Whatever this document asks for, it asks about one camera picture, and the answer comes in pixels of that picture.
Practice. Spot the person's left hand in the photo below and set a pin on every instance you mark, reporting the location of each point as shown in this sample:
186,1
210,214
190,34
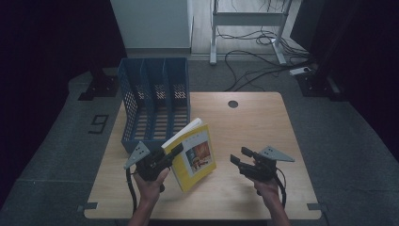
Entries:
150,190

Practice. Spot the black stand base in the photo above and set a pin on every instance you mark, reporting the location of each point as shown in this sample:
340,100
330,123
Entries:
316,86
102,88

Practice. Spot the dark curtain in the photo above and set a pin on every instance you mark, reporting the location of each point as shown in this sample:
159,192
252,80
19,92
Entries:
47,47
370,47

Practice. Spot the blue file rack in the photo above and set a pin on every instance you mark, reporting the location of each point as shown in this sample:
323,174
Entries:
156,94

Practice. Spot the yellow book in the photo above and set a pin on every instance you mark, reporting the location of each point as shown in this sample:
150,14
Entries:
197,157

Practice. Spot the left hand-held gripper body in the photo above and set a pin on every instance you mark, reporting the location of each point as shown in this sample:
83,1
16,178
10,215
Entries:
150,168

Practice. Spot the white desk frame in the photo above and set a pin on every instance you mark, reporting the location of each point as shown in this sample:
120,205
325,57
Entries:
247,19

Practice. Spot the person's right hand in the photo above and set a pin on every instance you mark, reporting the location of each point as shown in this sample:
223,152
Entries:
269,191

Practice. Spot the white cabinet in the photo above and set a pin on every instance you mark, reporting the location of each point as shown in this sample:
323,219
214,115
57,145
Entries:
150,25

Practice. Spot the dark round table grommet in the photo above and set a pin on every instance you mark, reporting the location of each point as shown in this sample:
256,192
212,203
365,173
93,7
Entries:
233,104

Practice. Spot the white power strip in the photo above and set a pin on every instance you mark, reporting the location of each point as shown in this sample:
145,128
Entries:
299,71

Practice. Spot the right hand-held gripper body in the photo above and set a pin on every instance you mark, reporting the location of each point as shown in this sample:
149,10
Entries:
263,169

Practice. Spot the grey tape piece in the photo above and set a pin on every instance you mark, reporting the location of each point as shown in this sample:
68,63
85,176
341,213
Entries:
314,206
88,206

